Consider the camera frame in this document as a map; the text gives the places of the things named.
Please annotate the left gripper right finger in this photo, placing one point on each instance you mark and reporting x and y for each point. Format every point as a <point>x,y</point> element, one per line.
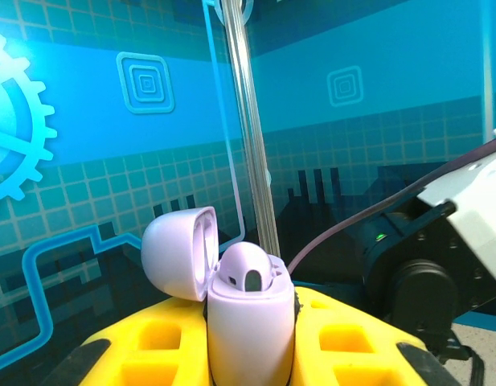
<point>312,321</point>

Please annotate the aluminium frame post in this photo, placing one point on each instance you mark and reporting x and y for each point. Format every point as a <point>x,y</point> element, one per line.
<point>247,120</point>

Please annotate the purple earbud charging case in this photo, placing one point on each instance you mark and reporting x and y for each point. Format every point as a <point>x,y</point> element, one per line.
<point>247,333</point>

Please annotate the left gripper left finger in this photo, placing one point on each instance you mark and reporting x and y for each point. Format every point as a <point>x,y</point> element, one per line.
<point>111,333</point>

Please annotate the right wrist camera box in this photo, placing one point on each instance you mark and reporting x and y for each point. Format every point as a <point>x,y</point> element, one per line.
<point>480,209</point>

